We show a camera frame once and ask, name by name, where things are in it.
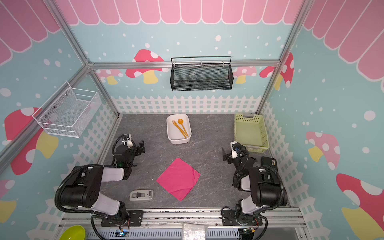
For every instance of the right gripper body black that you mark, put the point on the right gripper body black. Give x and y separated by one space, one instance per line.
229 155

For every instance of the white wire wall basket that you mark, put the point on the white wire wall basket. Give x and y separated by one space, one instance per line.
68 112

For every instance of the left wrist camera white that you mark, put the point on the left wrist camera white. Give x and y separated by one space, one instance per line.
127 141

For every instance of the pink paper napkin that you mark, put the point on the pink paper napkin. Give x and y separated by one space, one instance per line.
179 179

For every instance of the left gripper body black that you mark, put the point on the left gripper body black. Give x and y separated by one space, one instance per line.
138 149

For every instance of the grey switch box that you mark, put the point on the grey switch box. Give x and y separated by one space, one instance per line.
141 196

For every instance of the black flat box yellow label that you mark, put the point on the black flat box yellow label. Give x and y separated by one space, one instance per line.
270 162

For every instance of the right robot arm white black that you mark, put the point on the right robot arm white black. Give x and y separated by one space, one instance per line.
263 182

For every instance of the white plastic tub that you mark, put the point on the white plastic tub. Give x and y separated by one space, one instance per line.
174 135

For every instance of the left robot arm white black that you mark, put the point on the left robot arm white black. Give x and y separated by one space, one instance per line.
80 192

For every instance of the lime green bowl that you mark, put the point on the lime green bowl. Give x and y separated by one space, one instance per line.
76 232

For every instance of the clear plastic bag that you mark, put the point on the clear plastic bag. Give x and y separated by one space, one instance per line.
194 232

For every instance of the green perforated plastic basket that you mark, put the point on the green perforated plastic basket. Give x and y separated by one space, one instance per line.
250 131

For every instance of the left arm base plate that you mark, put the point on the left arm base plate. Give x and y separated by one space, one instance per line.
133 218

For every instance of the black mesh wall basket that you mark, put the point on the black mesh wall basket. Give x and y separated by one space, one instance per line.
207 73

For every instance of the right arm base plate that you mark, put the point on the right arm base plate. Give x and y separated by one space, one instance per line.
233 218

